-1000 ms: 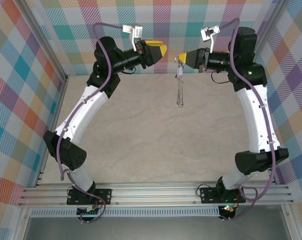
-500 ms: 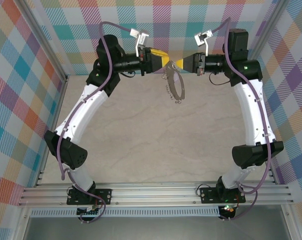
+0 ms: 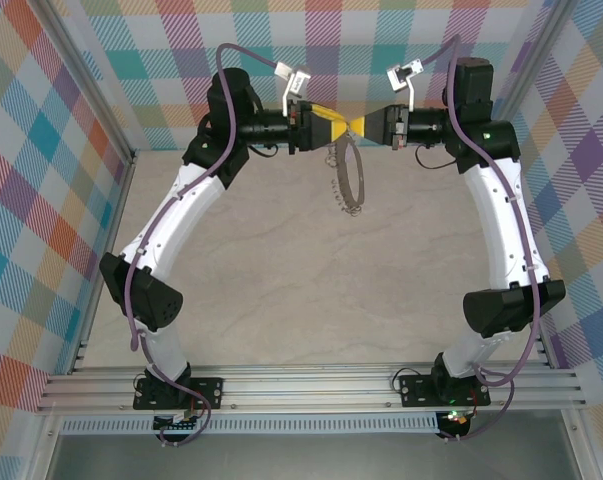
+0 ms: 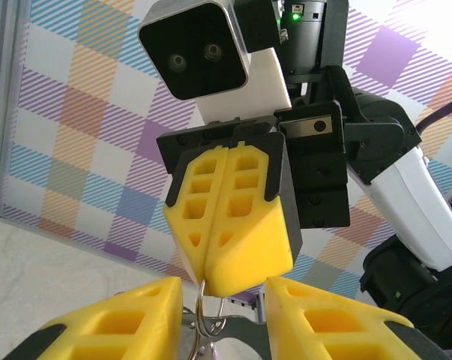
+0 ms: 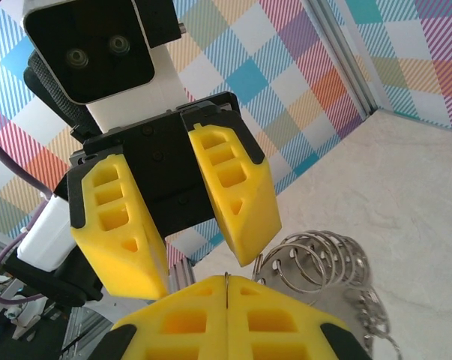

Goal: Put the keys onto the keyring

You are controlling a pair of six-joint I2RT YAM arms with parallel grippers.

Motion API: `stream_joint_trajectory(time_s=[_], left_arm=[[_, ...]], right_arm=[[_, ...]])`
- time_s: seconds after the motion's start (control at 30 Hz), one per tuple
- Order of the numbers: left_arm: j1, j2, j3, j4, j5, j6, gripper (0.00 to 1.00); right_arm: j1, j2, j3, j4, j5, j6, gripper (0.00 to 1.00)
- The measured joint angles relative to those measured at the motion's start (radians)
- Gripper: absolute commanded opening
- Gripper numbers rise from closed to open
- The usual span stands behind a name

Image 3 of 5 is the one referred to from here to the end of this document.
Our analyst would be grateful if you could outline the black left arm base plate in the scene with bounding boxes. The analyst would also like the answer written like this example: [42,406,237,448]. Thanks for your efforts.
[133,377,226,411]

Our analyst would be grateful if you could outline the aluminium corner post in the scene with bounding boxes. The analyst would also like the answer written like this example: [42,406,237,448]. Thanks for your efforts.
[478,0,570,161]
[38,0,140,166]

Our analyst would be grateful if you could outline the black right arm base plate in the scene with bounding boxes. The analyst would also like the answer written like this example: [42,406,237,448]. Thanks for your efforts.
[399,372,491,407]

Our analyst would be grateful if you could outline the long aluminium base rail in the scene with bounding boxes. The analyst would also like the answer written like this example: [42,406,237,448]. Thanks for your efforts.
[35,363,588,415]

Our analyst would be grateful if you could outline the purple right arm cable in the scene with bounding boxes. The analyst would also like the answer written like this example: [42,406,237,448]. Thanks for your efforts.
[418,34,541,444]

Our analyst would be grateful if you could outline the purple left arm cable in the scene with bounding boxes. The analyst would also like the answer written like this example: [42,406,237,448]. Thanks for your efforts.
[126,43,282,448]

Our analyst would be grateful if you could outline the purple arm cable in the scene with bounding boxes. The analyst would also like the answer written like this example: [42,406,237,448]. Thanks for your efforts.
[418,34,541,444]
[126,43,282,448]

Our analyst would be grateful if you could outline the white slotted cable tray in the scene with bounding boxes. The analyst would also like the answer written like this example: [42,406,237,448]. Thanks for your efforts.
[60,417,440,435]

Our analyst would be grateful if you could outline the metal key disc with rings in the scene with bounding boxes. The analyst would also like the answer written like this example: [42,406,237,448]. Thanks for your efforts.
[324,132,366,219]

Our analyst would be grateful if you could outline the aluminium side rail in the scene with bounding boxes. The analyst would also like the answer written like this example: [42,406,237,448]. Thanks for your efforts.
[68,152,138,376]
[528,332,558,372]

